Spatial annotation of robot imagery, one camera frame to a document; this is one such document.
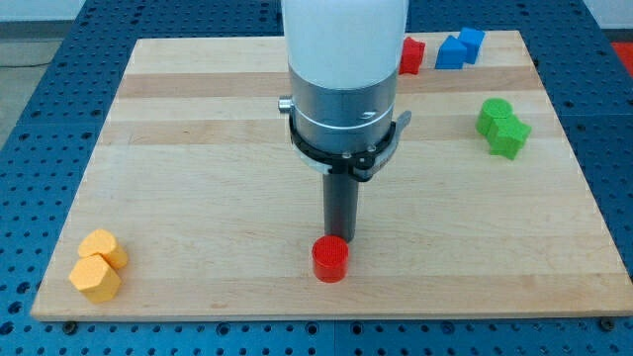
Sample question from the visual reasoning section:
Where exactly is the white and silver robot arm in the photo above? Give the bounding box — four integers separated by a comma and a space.
279, 0, 410, 182

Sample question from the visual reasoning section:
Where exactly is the green star block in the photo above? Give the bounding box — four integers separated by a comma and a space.
486, 115, 532, 160

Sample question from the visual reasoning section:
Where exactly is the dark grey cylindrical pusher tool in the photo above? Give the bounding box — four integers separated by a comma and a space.
322, 174, 359, 242

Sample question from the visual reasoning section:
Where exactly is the red cylinder block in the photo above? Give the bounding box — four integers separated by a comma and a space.
312, 235, 349, 283

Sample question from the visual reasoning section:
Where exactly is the light wooden board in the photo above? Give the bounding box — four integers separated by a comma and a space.
32, 31, 632, 321

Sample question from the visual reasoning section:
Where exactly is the blue block front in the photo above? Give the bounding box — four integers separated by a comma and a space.
434, 36, 467, 69

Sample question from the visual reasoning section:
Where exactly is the blue block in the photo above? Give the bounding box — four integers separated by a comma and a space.
458, 27, 486, 64
434, 36, 467, 69

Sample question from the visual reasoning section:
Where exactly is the green cylinder block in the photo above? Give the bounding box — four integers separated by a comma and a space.
476, 97, 513, 135

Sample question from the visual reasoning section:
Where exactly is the blue block rear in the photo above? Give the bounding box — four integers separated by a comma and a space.
458, 27, 486, 64

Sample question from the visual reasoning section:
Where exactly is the yellow rounded block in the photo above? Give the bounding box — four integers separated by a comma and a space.
77, 228, 129, 269

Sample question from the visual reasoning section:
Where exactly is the yellow hexagon block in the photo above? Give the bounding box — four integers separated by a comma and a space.
68, 254, 122, 304

